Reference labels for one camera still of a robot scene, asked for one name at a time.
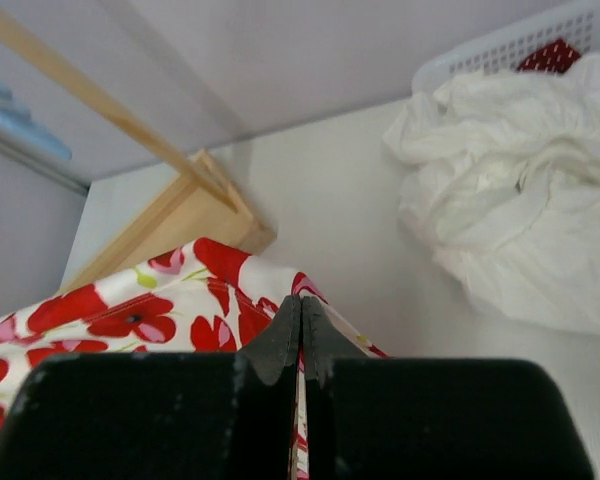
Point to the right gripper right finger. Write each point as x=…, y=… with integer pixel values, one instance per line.
x=409, y=418

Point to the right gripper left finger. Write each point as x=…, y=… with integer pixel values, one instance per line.
x=160, y=415

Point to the red poppy print skirt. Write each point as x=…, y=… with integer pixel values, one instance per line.
x=203, y=297

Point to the thick blue plastic hanger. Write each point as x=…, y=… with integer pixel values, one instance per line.
x=19, y=129

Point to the wooden clothes rack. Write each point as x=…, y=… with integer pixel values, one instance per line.
x=134, y=215

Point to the white crumpled cloth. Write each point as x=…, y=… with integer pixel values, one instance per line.
x=503, y=187

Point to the red dotted garment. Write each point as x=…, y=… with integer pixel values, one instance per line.
x=556, y=57

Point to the white laundry basket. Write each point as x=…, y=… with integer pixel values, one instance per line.
x=577, y=23

